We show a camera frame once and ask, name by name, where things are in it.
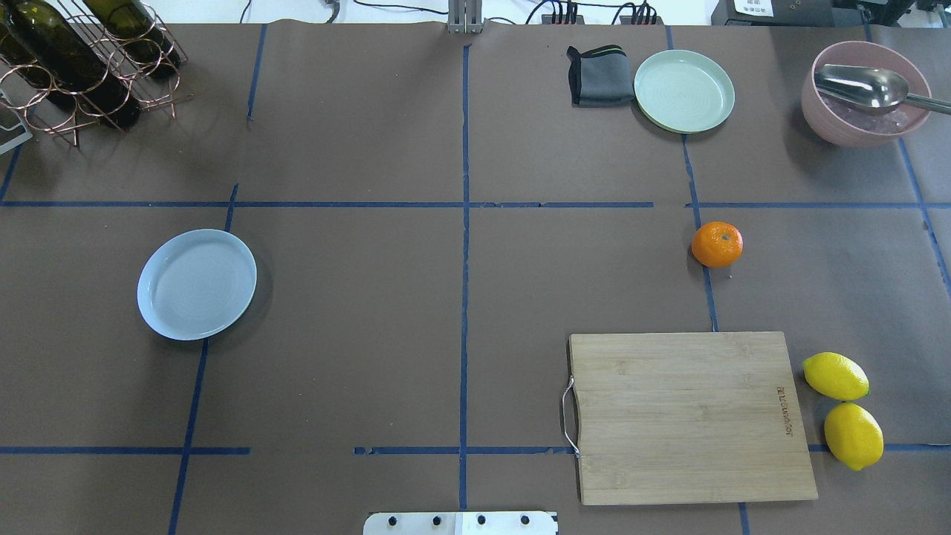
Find light blue plate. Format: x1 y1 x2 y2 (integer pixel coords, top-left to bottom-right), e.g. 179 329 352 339
137 228 258 341

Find light green plate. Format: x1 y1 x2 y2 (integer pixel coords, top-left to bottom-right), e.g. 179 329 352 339
633 50 735 134

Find grey folded cloth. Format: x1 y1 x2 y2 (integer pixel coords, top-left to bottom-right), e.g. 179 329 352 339
567 45 635 108

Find orange mandarin fruit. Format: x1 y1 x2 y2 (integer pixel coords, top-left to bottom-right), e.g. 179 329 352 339
690 221 744 268

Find wooden cutting board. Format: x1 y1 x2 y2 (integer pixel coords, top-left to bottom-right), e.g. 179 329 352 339
566 331 818 507

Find yellow lemon upper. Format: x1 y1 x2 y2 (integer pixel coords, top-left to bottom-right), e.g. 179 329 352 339
802 351 870 402

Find yellow lemon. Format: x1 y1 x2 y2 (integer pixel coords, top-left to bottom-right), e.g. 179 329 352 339
822 402 884 471
802 351 870 402

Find pink bowl with ice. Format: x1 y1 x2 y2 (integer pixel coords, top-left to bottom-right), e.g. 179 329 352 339
801 40 932 148

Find yellow lemon lower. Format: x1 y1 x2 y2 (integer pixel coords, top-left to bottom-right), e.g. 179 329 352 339
822 402 884 471

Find dark wine bottle right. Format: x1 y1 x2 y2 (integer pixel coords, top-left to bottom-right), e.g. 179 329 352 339
84 1 181 80

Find metal ice scoop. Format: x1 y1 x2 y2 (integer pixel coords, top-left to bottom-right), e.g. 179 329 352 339
813 64 950 115

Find aluminium frame post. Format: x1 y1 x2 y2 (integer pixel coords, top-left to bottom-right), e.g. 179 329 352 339
447 0 484 34

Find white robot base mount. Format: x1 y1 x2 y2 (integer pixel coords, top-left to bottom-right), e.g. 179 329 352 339
363 510 559 534

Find copper wire bottle rack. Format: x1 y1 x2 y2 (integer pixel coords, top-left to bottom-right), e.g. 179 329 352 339
2 1 195 146

